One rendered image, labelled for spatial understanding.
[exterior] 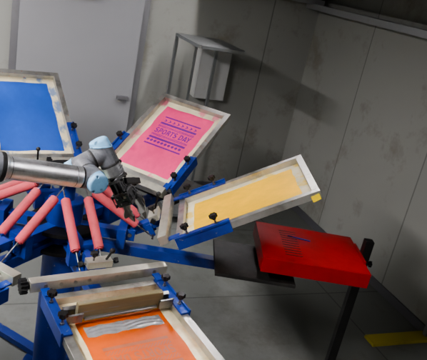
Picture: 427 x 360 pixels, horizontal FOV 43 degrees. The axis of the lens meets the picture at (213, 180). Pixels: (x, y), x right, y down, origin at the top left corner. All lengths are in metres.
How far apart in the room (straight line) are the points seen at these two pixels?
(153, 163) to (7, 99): 1.11
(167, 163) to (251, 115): 3.11
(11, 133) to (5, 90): 0.39
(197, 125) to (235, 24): 2.60
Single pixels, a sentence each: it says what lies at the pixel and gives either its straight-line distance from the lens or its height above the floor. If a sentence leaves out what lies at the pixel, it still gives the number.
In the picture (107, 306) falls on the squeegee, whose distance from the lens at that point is 2.50.
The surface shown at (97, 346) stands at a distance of 2.41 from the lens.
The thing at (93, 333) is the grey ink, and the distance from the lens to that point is 2.46.
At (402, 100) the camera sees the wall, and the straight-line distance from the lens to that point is 5.35.
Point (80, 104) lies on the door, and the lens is 6.05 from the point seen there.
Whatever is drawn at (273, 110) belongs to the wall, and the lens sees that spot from 6.79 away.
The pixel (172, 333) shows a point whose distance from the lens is 2.53.
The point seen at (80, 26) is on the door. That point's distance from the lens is 5.88.
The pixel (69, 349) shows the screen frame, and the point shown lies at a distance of 2.33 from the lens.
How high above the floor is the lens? 2.46
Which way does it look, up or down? 20 degrees down
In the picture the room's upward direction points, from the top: 12 degrees clockwise
